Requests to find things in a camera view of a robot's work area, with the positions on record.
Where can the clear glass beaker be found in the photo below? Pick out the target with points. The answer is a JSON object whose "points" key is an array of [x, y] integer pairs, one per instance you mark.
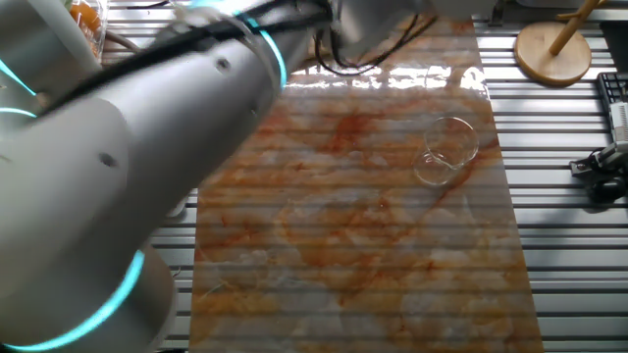
{"points": [[441, 157]]}

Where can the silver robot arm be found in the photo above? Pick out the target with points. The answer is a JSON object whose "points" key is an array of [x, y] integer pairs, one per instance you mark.
{"points": [[98, 171]]}

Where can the orange marble pattern mat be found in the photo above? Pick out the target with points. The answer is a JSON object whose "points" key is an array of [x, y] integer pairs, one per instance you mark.
{"points": [[368, 255]]}

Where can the small curled scrap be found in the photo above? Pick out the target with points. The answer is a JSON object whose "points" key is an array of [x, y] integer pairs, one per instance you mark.
{"points": [[176, 272]]}

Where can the grey corrugated conduit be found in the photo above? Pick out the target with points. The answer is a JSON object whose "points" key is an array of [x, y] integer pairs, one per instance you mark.
{"points": [[122, 41]]}

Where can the clear plastic fruit container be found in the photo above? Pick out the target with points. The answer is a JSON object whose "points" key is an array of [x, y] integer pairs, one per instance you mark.
{"points": [[95, 39]]}

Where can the wooden stand with round base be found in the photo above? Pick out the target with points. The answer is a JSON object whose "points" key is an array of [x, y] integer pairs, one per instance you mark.
{"points": [[559, 59]]}

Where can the orange fruit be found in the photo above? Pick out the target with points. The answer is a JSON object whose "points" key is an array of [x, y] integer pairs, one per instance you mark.
{"points": [[86, 15]]}

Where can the black keyboard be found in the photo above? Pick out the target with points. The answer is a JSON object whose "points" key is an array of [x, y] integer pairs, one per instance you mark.
{"points": [[613, 88]]}

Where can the black box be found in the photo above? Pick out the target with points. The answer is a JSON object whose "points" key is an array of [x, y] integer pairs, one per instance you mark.
{"points": [[615, 46]]}

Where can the black camera clamp mount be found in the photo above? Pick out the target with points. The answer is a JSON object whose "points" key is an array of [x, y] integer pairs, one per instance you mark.
{"points": [[606, 188]]}

